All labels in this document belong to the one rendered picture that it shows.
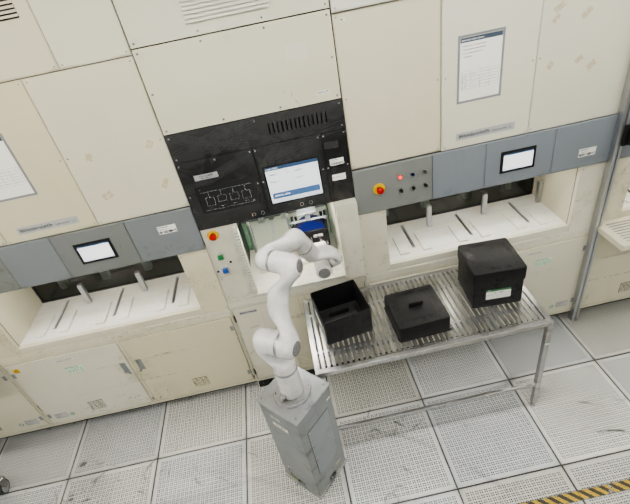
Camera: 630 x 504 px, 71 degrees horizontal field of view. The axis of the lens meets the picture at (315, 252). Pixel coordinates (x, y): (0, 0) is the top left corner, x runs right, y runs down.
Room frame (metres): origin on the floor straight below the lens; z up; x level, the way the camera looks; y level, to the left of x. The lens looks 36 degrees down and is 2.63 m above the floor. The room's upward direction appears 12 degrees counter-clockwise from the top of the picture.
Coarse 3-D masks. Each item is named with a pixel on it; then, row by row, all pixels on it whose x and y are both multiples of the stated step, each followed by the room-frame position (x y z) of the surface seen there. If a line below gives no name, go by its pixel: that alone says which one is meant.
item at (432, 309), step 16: (416, 288) 1.90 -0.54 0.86; (432, 288) 1.87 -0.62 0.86; (400, 304) 1.80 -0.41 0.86; (416, 304) 1.76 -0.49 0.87; (432, 304) 1.75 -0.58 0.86; (400, 320) 1.68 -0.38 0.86; (416, 320) 1.65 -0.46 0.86; (432, 320) 1.63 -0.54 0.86; (448, 320) 1.63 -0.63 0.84; (400, 336) 1.62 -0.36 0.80; (416, 336) 1.62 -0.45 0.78
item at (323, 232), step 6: (300, 210) 2.43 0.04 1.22; (306, 210) 2.42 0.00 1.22; (312, 210) 2.40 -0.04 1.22; (324, 210) 2.52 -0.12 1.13; (306, 216) 2.41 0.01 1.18; (318, 216) 2.44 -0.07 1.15; (324, 216) 2.42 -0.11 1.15; (294, 222) 2.43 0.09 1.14; (300, 222) 2.42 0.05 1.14; (324, 222) 2.47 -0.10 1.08; (324, 228) 2.33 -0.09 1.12; (306, 234) 2.33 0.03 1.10; (312, 234) 2.33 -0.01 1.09; (318, 234) 2.33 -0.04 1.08; (324, 234) 2.33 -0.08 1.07; (318, 240) 2.34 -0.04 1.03; (324, 240) 2.33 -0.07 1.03
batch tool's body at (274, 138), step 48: (192, 144) 2.13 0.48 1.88; (240, 144) 2.14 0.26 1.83; (288, 144) 2.14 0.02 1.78; (336, 144) 2.14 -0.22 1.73; (192, 192) 2.13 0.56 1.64; (336, 192) 2.14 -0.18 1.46; (240, 240) 2.14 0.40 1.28; (336, 240) 2.41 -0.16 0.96; (240, 288) 2.13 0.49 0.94; (240, 336) 2.13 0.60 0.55
